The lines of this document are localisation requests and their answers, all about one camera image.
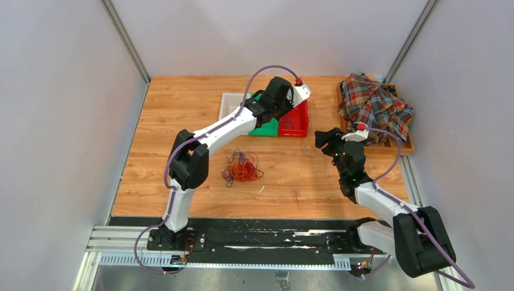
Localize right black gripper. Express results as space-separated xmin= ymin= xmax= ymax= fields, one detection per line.
xmin=316 ymin=127 xmax=357 ymax=178

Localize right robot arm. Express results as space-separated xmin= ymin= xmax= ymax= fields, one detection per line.
xmin=315 ymin=128 xmax=456 ymax=278

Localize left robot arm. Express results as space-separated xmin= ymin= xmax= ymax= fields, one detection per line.
xmin=158 ymin=76 xmax=312 ymax=250

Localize red plastic bin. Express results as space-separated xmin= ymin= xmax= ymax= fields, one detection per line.
xmin=278 ymin=101 xmax=309 ymax=138

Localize green plastic bin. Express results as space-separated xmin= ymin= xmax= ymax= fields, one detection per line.
xmin=245 ymin=90 xmax=278 ymax=136

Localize white plastic bin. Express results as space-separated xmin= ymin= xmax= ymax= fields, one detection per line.
xmin=218 ymin=93 xmax=244 ymax=120

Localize plaid cloth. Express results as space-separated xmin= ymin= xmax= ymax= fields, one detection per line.
xmin=338 ymin=73 xmax=414 ymax=143

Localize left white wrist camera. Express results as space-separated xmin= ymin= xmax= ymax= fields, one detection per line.
xmin=287 ymin=84 xmax=312 ymax=108

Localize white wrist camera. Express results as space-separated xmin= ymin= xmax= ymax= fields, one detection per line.
xmin=341 ymin=123 xmax=369 ymax=142
xmin=287 ymin=84 xmax=312 ymax=108

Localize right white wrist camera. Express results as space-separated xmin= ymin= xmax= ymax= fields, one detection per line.
xmin=341 ymin=123 xmax=369 ymax=142

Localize tangled red and purple cables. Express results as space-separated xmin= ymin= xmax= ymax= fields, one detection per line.
xmin=221 ymin=149 xmax=265 ymax=188

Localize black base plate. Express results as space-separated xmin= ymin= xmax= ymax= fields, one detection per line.
xmin=146 ymin=218 xmax=381 ymax=267

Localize aluminium frame rail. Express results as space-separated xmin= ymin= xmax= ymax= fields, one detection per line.
xmin=73 ymin=217 xmax=455 ymax=290

